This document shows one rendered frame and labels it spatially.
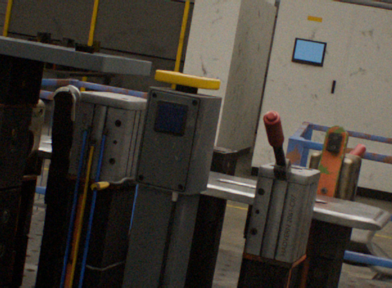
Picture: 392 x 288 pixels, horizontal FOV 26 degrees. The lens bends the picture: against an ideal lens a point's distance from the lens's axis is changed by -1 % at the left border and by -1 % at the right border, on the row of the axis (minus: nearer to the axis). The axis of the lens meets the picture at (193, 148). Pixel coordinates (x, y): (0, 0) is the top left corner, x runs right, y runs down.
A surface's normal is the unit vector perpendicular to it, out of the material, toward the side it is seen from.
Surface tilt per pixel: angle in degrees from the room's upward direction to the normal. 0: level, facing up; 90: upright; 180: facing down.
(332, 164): 78
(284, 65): 90
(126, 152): 90
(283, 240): 90
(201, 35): 90
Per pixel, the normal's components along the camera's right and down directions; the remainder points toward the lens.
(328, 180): -0.29, -0.16
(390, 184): -0.18, 0.07
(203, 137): 0.93, 0.19
